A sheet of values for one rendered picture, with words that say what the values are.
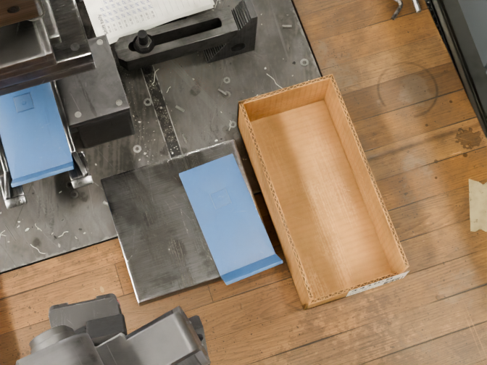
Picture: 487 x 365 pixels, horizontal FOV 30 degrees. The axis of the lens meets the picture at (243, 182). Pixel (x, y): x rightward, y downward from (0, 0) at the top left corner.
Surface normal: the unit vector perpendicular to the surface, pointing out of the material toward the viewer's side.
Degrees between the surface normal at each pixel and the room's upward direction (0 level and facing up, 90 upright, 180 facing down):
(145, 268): 0
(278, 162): 0
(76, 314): 30
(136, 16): 0
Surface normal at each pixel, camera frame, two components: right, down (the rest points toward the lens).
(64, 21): 0.04, -0.32
